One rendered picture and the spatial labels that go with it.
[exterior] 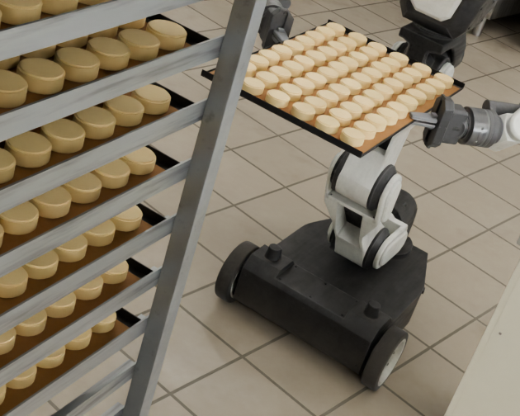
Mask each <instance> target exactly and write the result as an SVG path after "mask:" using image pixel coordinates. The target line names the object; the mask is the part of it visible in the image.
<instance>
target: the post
mask: <svg viewBox="0 0 520 416"><path fill-rule="evenodd" d="M266 3H267V0H234V3H233V6H232V9H231V13H230V16H229V21H228V25H227V28H226V31H225V37H224V40H223V43H222V46H221V50H220V55H219V58H218V62H217V65H216V68H215V73H214V77H213V80H212V83H211V86H210V92H209V95H208V98H207V102H206V107H205V110H204V114H203V117H202V120H201V125H200V129H199V132H198V136H197V138H196V144H195V147H194V150H193V154H192V156H191V162H190V166H189V168H188V172H187V177H186V181H185V184H184V188H183V190H182V196H181V199H180V202H179V206H178V209H177V214H176V218H175V220H174V224H173V230H172V233H171V236H170V239H169V242H168V248H167V251H166V254H165V258H164V261H163V266H162V270H161V272H160V276H159V279H158V284H157V288H156V291H155V294H154V300H153V304H152V306H151V310H150V313H149V318H148V322H147V325H146V328H145V331H144V336H143V340H142V343H141V346H140V350H139V355H138V358H137V362H136V365H135V370H134V374H133V377H132V380H131V383H130V388H129V392H128V395H127V399H126V402H125V407H124V410H123V414H122V416H148V414H149V410H150V406H151V404H152V400H153V397H154V392H155V389H156V386H157V383H158V378H159V375H160V371H161V369H162V365H163V360H164V358H165V354H166V351H167V348H168V343H169V340H170V337H171V334H172V330H173V325H174V323H175V319H176V317H177V312H178V308H179V305H180V303H181V299H182V294H183V292H184V288H185V285H186V282H187V277H188V274H189V271H190V268H191V263H192V259H193V257H194V253H195V251H196V246H197V242H198V239H199V236H200V233H201V228H202V225H203V222H204V219H205V216H206V211H207V207H208V205H209V201H210V196H211V193H212V191H213V187H214V185H215V179H216V176H217V173H218V170H219V167H220V162H221V159H222V156H223V152H224V150H225V145H226V141H227V139H228V135H229V130H230V127H231V124H232V121H233V118H234V113H235V110H236V106H237V104H238V100H239V95H240V93H241V89H242V86H243V81H244V79H245V75H246V73H247V69H248V64H249V61H250V58H251V55H252V52H253V47H254V44H255V40H256V38H257V34H258V29H259V27H260V23H261V20H262V15H263V12H264V9H265V6H266Z"/></svg>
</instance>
